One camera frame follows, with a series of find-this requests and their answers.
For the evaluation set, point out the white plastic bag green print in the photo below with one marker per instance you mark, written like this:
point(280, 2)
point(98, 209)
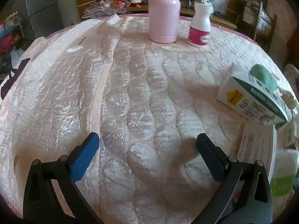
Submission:
point(282, 179)

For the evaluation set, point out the teal green cloth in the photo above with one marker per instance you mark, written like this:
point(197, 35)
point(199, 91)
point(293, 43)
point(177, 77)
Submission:
point(260, 73)

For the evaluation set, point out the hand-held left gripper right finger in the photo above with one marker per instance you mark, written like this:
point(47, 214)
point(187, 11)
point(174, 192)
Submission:
point(210, 158)

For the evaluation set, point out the heap of colourful packets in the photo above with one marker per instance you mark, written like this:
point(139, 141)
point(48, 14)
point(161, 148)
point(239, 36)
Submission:
point(112, 3)

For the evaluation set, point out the white bottle pink label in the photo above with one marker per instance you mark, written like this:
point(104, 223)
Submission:
point(201, 25)

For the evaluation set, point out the grey refrigerator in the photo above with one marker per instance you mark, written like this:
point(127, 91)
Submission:
point(39, 4)

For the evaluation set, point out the floral covered sofa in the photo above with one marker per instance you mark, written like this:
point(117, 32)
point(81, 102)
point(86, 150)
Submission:
point(293, 74)

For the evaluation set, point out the wooden chair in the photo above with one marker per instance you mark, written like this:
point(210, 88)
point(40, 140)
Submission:
point(259, 11)

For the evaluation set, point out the heap of colourful cloths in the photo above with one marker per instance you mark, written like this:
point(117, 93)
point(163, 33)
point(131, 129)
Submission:
point(10, 35)

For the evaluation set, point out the floral printed box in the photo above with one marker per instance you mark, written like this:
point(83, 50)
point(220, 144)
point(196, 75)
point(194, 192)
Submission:
point(266, 22)

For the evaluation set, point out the low wooden cabinet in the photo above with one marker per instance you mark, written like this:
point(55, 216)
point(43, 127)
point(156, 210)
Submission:
point(222, 21)

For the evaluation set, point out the green white carton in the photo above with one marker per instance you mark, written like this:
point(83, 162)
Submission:
point(243, 93)

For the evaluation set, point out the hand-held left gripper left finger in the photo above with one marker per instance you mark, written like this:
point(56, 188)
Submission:
point(85, 155)

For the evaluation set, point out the beige paper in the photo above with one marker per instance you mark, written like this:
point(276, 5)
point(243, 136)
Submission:
point(288, 98)

